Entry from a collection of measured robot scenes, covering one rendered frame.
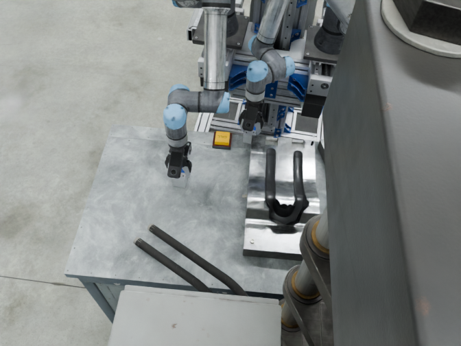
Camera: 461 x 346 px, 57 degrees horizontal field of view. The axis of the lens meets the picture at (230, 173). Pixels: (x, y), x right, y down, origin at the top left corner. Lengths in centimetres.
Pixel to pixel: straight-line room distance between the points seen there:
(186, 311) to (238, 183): 99
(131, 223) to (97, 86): 184
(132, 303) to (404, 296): 61
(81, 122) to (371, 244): 287
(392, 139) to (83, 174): 260
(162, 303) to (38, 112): 261
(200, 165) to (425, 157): 149
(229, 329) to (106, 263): 88
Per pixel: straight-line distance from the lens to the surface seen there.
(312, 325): 101
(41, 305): 252
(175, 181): 169
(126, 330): 81
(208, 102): 149
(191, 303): 81
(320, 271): 78
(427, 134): 35
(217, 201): 168
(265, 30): 167
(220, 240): 160
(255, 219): 157
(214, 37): 147
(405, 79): 39
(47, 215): 275
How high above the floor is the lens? 225
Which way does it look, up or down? 55 degrees down
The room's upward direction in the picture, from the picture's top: 3 degrees clockwise
